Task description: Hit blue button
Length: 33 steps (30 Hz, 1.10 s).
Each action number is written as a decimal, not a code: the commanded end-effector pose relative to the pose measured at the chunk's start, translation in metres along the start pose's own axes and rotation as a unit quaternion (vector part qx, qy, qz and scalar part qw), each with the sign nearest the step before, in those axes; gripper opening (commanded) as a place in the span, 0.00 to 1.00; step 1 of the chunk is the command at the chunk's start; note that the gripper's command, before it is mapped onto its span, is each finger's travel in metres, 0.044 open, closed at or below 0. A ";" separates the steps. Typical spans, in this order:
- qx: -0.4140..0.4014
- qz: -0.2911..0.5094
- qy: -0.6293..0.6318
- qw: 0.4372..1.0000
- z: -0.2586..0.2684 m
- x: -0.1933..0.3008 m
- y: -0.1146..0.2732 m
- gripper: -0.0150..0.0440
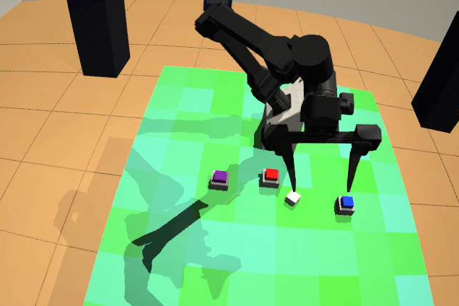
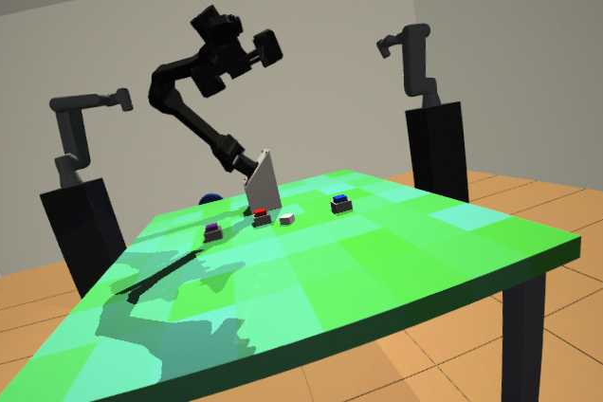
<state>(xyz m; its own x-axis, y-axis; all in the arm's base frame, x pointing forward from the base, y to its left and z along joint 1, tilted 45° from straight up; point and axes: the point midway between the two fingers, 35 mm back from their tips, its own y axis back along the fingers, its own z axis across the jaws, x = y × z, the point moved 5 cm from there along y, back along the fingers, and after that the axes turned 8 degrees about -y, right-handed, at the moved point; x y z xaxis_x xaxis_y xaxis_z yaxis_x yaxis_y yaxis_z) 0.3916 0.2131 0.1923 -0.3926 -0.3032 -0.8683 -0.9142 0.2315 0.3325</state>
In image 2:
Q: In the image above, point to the blue button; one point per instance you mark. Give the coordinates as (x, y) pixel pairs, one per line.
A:
(341, 203)

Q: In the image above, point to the red button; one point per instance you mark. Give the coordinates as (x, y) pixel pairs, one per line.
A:
(261, 217)

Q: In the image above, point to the purple button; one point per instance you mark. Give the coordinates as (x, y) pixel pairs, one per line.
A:
(213, 232)

